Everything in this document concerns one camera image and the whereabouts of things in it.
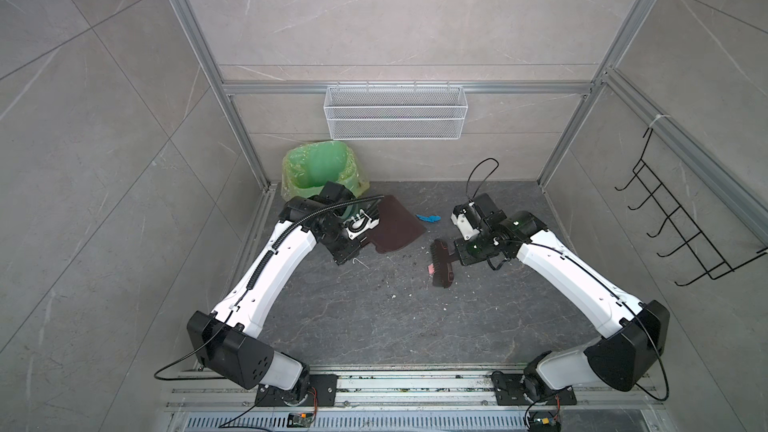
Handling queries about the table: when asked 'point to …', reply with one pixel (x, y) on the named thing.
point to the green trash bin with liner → (307, 167)
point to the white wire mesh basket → (397, 112)
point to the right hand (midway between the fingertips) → (460, 250)
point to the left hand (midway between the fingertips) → (349, 241)
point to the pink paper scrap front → (431, 268)
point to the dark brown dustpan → (397, 226)
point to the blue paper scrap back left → (430, 218)
